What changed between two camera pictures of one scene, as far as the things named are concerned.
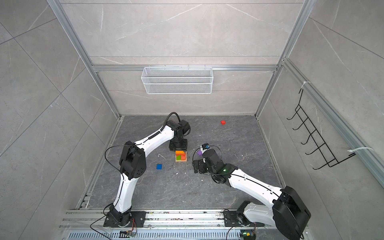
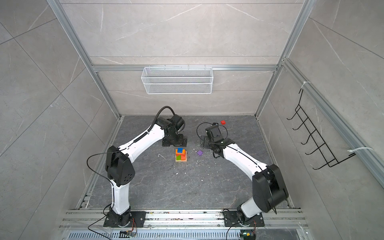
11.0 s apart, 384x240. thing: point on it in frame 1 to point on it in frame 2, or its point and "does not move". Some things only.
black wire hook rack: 307,124 does not move
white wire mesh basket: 178,80 does not move
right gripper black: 201,163 to 205,140
